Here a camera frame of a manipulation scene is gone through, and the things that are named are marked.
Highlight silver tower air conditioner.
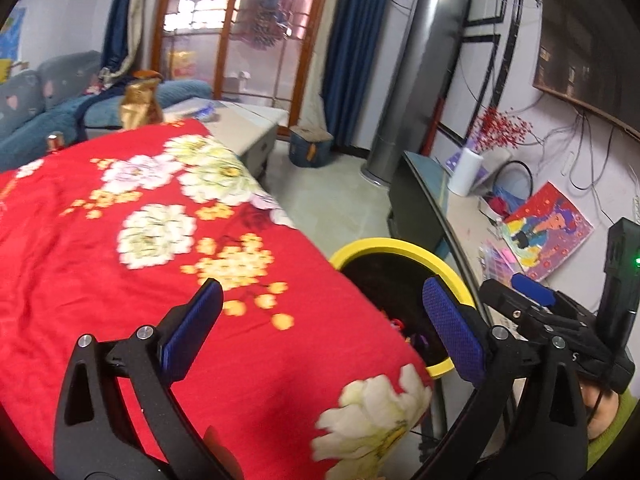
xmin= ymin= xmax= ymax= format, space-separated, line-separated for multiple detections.
xmin=361 ymin=0 xmax=474 ymax=186

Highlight wall television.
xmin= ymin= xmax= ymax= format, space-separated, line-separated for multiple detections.
xmin=532 ymin=0 xmax=640 ymax=139

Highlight blue curtain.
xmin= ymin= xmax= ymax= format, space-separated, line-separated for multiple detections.
xmin=102 ymin=0 xmax=141 ymax=79
xmin=320 ymin=0 xmax=416 ymax=149

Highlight blue grey sofa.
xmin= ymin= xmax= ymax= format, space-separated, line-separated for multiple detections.
xmin=0 ymin=50 xmax=214 ymax=171

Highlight wooden glass door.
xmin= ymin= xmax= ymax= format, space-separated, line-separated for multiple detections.
xmin=150 ymin=0 xmax=336 ymax=139

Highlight white coffee table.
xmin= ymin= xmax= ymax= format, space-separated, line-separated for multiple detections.
xmin=160 ymin=100 xmax=290 ymax=181

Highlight red floral blanket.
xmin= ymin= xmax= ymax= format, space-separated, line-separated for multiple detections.
xmin=0 ymin=119 xmax=434 ymax=480

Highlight colourful children's book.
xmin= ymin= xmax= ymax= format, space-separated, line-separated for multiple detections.
xmin=500 ymin=181 xmax=595 ymax=283

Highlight gold paper bag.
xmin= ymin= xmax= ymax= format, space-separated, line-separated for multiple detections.
xmin=120 ymin=71 xmax=164 ymax=130

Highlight blue stool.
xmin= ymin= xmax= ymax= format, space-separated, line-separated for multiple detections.
xmin=289 ymin=126 xmax=334 ymax=169

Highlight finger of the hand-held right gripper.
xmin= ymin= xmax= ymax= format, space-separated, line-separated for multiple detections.
xmin=510 ymin=273 xmax=576 ymax=322
xmin=479 ymin=279 xmax=556 ymax=342

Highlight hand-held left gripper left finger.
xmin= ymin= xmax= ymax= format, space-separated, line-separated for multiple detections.
xmin=52 ymin=278 xmax=236 ymax=480

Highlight red berry branches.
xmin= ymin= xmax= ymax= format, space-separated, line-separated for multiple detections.
xmin=472 ymin=107 xmax=532 ymax=154

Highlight black cable loop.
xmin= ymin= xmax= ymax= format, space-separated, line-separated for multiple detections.
xmin=492 ymin=160 xmax=534 ymax=201

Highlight country map poster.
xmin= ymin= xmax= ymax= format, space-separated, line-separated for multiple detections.
xmin=0 ymin=7 xmax=26 ymax=61

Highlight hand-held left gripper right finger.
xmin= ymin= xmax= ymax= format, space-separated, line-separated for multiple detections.
xmin=415 ymin=275 xmax=590 ymax=480

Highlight person's right forearm green sleeve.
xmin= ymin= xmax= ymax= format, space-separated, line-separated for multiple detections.
xmin=582 ymin=382 xmax=640 ymax=469

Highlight black bin with yellow rim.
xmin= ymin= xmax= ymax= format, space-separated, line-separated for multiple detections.
xmin=328 ymin=238 xmax=479 ymax=379

